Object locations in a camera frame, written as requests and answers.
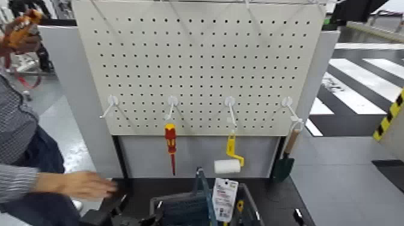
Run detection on red yellow screwdriver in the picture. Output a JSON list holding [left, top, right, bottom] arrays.
[[164, 123, 177, 177]]

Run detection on green trowel wooden handle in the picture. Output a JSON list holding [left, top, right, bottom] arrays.
[[272, 121, 304, 183]]

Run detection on yellow handled paint roller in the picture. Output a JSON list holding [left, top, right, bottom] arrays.
[[213, 132, 245, 174]]

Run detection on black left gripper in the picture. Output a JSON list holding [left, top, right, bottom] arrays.
[[80, 193, 165, 226]]

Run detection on white pegboard hook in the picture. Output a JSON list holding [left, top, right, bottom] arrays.
[[224, 96, 239, 127], [164, 95, 179, 121], [281, 96, 304, 124], [99, 94, 120, 120]]

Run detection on person in grey shirt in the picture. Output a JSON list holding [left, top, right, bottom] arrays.
[[0, 75, 84, 226]]

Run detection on black floor mat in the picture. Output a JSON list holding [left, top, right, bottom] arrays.
[[372, 159, 404, 194]]

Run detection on black monitor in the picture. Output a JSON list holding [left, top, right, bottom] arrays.
[[331, 0, 390, 23]]

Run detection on teal bar tool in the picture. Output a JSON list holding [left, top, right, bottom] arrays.
[[195, 167, 219, 226]]

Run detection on person's bare hand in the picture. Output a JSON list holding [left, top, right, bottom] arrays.
[[59, 170, 118, 201]]

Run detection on orange packaged item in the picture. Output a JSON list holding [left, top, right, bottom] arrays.
[[2, 8, 44, 53]]

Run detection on red strap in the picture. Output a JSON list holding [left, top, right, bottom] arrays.
[[4, 50, 43, 90]]

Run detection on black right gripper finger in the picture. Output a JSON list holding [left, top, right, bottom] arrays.
[[293, 208, 305, 226]]

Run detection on yellow black small tool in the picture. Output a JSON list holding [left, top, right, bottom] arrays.
[[236, 200, 245, 226]]

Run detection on dark blue textured pad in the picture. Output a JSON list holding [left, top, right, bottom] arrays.
[[160, 195, 210, 226]]

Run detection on beige perforated pegboard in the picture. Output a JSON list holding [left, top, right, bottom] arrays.
[[72, 0, 326, 137]]

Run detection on white labelled product package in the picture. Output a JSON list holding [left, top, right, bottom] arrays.
[[212, 177, 239, 223]]

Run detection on grey striped sleeve forearm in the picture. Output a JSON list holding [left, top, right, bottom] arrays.
[[0, 163, 41, 203]]

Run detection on black shopping basket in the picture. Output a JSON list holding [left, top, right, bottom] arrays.
[[149, 183, 266, 226]]

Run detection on black yellow hazard striped barrier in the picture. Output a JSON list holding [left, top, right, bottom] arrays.
[[372, 89, 404, 162]]

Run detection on black stand post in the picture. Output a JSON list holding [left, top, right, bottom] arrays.
[[112, 135, 131, 188], [266, 136, 284, 180]]

